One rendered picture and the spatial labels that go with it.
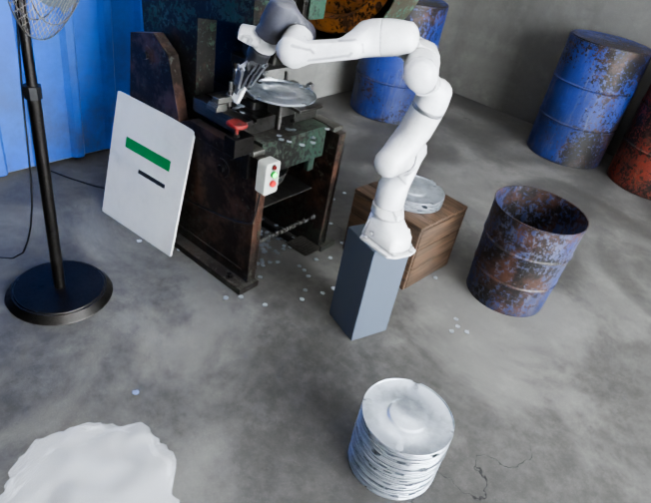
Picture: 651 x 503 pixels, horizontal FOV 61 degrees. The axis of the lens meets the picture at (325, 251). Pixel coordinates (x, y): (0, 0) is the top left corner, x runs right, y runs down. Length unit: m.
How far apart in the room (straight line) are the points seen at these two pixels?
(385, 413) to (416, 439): 0.12
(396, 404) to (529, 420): 0.66
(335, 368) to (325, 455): 0.39
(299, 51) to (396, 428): 1.16
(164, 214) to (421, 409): 1.44
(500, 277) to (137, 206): 1.70
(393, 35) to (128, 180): 1.50
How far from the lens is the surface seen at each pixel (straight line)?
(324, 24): 2.59
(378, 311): 2.27
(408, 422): 1.77
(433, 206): 2.57
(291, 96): 2.31
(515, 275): 2.59
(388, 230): 2.01
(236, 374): 2.09
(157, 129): 2.56
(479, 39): 5.50
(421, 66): 1.73
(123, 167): 2.77
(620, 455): 2.39
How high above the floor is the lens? 1.56
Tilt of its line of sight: 34 degrees down
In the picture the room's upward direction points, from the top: 11 degrees clockwise
